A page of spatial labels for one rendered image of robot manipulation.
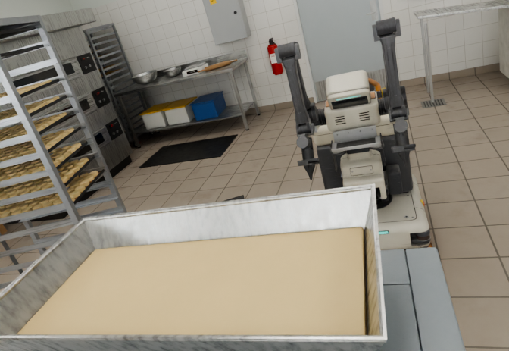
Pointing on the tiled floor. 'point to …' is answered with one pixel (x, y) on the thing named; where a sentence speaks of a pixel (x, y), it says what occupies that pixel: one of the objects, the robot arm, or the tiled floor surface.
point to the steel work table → (192, 79)
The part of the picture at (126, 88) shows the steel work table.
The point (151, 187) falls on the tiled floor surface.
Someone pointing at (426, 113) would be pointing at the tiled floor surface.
